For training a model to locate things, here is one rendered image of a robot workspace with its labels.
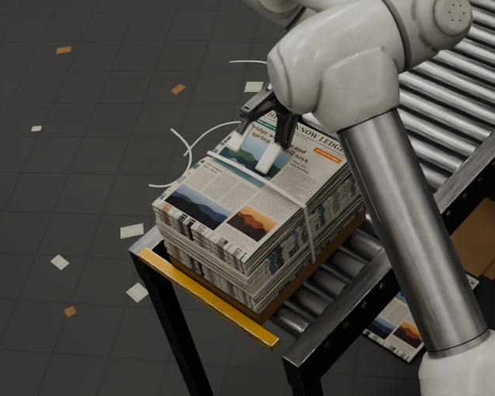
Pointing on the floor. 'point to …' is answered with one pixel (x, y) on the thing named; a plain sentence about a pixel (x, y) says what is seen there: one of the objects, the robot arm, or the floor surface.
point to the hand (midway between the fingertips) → (249, 156)
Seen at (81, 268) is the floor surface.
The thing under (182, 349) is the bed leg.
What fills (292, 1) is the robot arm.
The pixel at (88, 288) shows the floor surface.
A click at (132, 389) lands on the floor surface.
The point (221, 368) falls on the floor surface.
